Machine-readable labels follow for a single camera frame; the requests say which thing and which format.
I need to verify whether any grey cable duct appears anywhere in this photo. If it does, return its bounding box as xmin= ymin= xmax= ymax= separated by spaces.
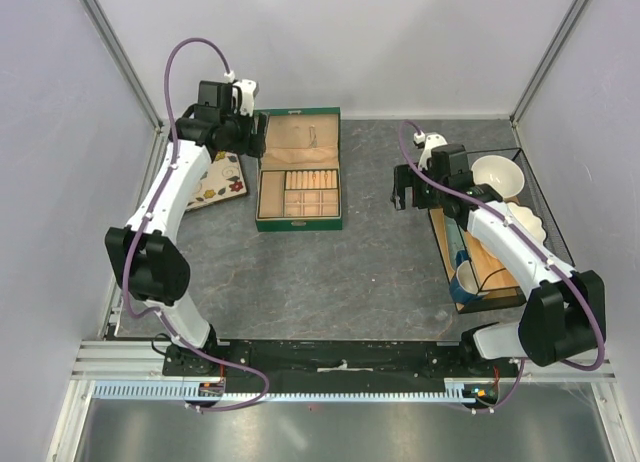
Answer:
xmin=92 ymin=380 xmax=491 ymax=404

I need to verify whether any yellow ceramic bowl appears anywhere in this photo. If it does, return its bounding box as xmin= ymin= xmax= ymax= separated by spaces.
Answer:
xmin=471 ymin=155 xmax=525 ymax=202

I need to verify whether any floral square ceramic plate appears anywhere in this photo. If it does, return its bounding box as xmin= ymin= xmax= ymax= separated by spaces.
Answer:
xmin=186 ymin=152 xmax=248 ymax=211

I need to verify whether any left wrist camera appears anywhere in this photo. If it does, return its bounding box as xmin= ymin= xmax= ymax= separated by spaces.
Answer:
xmin=224 ymin=70 xmax=259 ymax=116

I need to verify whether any white scalloped plate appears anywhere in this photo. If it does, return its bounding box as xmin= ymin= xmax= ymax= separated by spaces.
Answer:
xmin=507 ymin=202 xmax=547 ymax=243

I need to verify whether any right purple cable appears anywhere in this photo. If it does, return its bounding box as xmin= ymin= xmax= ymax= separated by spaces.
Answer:
xmin=399 ymin=119 xmax=608 ymax=372

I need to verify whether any green jewelry tray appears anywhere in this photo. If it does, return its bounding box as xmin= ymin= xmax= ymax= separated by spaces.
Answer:
xmin=257 ymin=169 xmax=341 ymax=220

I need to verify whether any green jewelry box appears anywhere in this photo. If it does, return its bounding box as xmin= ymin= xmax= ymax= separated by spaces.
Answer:
xmin=255 ymin=107 xmax=343 ymax=232

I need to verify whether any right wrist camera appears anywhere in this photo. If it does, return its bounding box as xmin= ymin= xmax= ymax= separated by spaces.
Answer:
xmin=413 ymin=130 xmax=448 ymax=170

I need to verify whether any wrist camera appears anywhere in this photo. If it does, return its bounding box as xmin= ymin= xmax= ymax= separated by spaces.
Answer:
xmin=413 ymin=130 xmax=448 ymax=170
xmin=224 ymin=70 xmax=259 ymax=116

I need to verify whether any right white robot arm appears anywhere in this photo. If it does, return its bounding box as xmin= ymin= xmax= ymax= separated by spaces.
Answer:
xmin=392 ymin=144 xmax=606 ymax=376

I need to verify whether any black wire shelf rack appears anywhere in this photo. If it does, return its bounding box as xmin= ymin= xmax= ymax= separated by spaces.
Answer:
xmin=429 ymin=148 xmax=574 ymax=314

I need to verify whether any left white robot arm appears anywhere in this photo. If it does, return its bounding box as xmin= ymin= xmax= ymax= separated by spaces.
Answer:
xmin=105 ymin=79 xmax=268 ymax=375

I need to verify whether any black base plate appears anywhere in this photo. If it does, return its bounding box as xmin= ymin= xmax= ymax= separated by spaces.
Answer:
xmin=162 ymin=336 xmax=521 ymax=395

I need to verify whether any blue mug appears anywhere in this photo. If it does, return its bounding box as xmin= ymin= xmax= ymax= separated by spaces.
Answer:
xmin=449 ymin=250 xmax=489 ymax=305

